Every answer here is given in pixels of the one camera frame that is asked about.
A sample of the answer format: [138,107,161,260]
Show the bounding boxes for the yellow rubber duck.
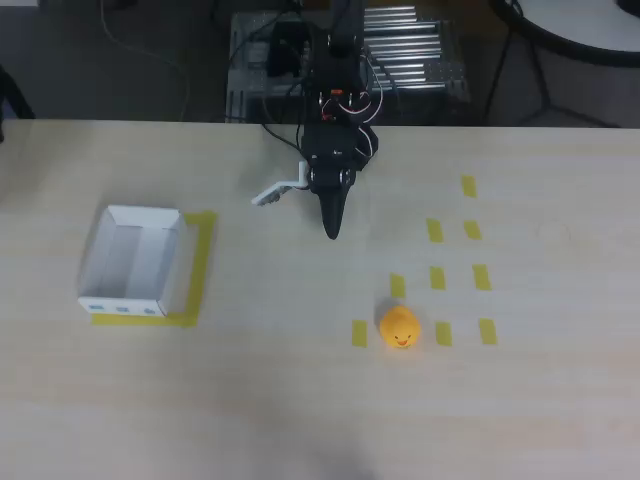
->
[378,305,423,352]

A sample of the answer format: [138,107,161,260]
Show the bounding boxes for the yellow tape square outline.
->
[90,211,218,330]

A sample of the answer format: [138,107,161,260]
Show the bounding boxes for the white cardboard box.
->
[76,204,189,320]

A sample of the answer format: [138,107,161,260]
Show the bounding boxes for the black table stand legs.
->
[482,9,624,129]

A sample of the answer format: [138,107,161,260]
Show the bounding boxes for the round white table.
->
[488,0,640,67]

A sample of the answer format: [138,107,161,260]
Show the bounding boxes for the white gripper camera mount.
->
[250,160,309,208]

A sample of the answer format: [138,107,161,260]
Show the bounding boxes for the black cable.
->
[260,79,307,154]

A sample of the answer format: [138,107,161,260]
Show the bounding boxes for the thin white cable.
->
[98,0,192,120]

